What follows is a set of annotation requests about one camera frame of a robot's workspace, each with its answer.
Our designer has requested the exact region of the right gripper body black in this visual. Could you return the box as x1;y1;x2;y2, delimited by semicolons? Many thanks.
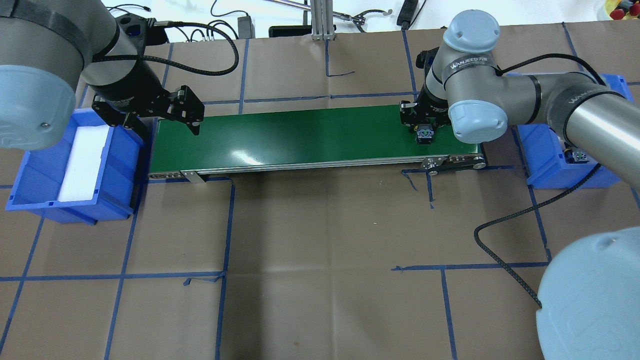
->
399;85;451;130

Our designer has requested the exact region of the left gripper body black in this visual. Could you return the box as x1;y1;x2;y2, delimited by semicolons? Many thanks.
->
91;55;205;125

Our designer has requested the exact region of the yellow push button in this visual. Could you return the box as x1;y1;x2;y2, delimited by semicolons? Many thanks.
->
563;142;590;164

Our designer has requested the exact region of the red push button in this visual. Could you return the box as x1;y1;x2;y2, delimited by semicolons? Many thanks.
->
414;123;435;145

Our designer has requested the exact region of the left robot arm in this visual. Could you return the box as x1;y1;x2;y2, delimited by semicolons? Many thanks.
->
0;0;204;151

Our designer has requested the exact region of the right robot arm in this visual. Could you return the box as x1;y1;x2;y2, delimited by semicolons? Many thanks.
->
399;9;640;360

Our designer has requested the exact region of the green conveyor belt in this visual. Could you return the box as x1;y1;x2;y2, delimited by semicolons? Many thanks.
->
148;105;487;182

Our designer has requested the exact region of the left blue plastic bin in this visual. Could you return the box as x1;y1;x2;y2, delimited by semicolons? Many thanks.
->
6;108;144;225

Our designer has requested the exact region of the blue plastic bin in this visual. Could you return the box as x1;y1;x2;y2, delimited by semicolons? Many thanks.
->
6;108;144;225
516;73;634;190

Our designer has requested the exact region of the black power adapter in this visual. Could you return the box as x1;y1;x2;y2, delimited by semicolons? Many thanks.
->
237;14;256;39

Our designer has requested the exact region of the right blue plastic bin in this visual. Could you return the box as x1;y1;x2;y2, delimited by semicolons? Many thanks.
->
516;73;634;190

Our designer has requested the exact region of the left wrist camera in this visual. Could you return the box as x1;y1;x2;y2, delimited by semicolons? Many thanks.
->
115;13;169;47

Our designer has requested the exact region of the aluminium frame post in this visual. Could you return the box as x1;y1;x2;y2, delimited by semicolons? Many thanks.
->
309;0;335;41

